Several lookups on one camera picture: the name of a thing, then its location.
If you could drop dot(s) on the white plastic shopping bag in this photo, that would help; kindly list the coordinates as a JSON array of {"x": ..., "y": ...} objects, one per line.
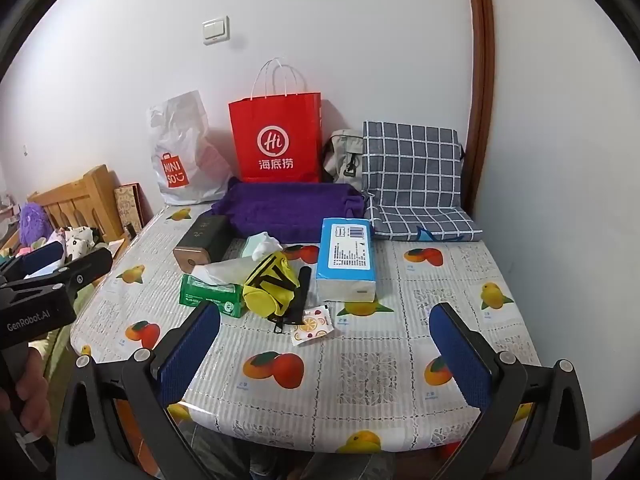
[{"x": 185, "y": 150}]

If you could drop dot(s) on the fruit print wipe packet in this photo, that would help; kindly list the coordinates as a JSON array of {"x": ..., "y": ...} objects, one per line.
[{"x": 312, "y": 325}]

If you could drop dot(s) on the beige fabric bag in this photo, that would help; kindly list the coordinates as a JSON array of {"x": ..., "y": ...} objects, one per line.
[{"x": 342, "y": 160}]

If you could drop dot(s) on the brown wooden door frame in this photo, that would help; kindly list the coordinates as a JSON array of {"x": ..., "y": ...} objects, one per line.
[{"x": 482, "y": 85}]

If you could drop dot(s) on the purple fuzzy fabric tray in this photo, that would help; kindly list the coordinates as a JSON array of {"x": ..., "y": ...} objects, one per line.
[{"x": 285, "y": 210}]

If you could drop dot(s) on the person's left hand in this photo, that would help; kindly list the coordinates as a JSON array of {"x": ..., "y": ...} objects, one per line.
[{"x": 35, "y": 400}]

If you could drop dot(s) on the green tissue pack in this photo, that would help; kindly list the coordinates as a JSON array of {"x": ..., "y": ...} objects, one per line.
[{"x": 210, "y": 300}]

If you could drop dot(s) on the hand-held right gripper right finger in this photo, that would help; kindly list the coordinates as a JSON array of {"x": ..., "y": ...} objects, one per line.
[{"x": 460, "y": 355}]

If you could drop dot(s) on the wooden headboard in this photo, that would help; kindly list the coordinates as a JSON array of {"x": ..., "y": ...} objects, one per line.
[{"x": 85, "y": 195}]

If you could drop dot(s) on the patterned brown notebook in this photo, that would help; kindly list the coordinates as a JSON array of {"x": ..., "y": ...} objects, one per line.
[{"x": 132, "y": 207}]

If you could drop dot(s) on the blue tissue pack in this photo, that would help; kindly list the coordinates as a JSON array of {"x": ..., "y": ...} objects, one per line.
[{"x": 345, "y": 255}]

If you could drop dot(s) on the dark box with wooden end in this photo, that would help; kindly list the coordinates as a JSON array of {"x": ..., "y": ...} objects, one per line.
[{"x": 205, "y": 237}]

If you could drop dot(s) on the white textured cloth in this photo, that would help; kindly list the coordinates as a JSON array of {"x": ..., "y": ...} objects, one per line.
[{"x": 220, "y": 271}]

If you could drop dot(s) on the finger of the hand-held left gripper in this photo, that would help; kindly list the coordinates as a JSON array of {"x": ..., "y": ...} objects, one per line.
[
  {"x": 85, "y": 267},
  {"x": 42, "y": 260}
]

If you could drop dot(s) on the yellow pouch with black stripes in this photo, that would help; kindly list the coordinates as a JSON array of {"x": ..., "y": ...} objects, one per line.
[{"x": 270, "y": 285}]

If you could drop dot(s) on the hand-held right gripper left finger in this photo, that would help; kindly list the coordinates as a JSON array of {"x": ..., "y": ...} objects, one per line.
[{"x": 190, "y": 355}]

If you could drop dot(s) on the black bottle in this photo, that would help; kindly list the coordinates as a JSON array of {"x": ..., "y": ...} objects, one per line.
[{"x": 131, "y": 231}]

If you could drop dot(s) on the white light switch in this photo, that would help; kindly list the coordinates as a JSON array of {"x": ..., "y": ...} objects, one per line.
[{"x": 216, "y": 30}]

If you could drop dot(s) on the red paper bag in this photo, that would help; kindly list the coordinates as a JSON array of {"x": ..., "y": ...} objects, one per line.
[{"x": 275, "y": 125}]

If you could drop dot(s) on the purple plush toy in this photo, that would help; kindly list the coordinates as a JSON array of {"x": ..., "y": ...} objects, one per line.
[{"x": 35, "y": 222}]

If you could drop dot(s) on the fruit print tablecloth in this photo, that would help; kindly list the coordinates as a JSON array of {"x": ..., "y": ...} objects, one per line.
[{"x": 375, "y": 360}]

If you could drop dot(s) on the grey checked cushion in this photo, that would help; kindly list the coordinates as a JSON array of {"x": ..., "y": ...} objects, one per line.
[{"x": 415, "y": 175}]

